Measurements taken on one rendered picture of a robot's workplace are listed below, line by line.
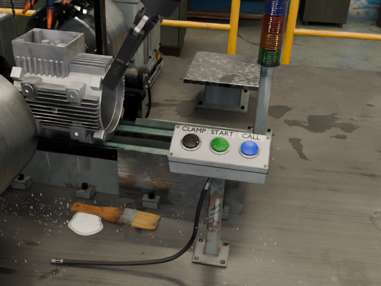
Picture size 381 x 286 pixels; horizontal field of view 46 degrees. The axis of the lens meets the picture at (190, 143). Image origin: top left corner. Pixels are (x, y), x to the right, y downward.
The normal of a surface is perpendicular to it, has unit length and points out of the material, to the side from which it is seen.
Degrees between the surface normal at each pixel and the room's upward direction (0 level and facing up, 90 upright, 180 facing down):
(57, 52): 90
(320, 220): 0
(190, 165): 114
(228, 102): 90
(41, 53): 90
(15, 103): 58
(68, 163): 90
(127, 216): 0
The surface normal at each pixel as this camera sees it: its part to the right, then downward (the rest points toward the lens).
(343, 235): 0.04, -0.86
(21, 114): 0.94, -0.18
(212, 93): -0.18, 0.49
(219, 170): -0.18, 0.80
